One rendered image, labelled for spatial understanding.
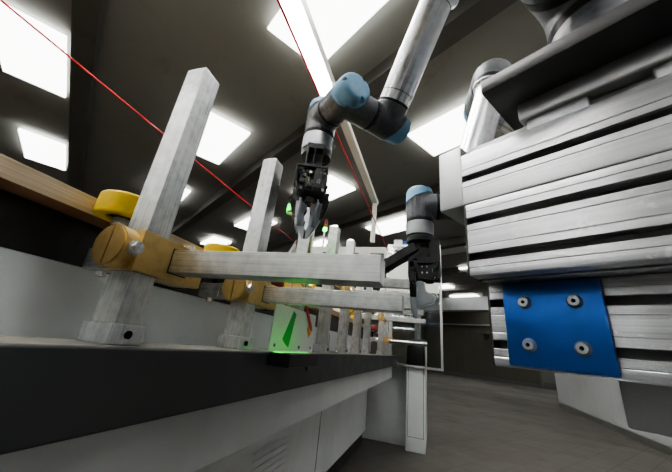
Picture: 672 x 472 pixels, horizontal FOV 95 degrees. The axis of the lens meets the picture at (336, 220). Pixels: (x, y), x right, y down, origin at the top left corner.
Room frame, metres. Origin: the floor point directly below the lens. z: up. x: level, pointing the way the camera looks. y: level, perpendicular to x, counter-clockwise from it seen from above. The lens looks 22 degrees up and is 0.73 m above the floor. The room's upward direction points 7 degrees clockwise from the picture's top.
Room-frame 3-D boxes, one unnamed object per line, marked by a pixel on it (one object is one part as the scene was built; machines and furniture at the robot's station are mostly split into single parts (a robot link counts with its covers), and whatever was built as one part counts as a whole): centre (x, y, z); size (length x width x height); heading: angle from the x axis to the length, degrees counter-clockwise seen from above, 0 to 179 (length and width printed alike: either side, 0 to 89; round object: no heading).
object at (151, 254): (0.41, 0.24, 0.81); 0.14 x 0.06 x 0.05; 161
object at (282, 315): (0.83, 0.07, 0.75); 0.26 x 0.01 x 0.10; 161
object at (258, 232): (0.63, 0.16, 0.87); 0.04 x 0.04 x 0.48; 71
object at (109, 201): (0.47, 0.34, 0.85); 0.08 x 0.08 x 0.11
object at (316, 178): (0.63, 0.07, 1.09); 0.09 x 0.08 x 0.12; 1
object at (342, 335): (1.34, -0.08, 0.94); 0.04 x 0.04 x 0.48; 71
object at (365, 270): (0.40, 0.15, 0.80); 0.44 x 0.03 x 0.04; 71
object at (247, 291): (0.65, 0.15, 0.81); 0.14 x 0.06 x 0.05; 161
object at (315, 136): (0.64, 0.06, 1.17); 0.08 x 0.08 x 0.05
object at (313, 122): (0.63, 0.06, 1.25); 0.09 x 0.08 x 0.11; 30
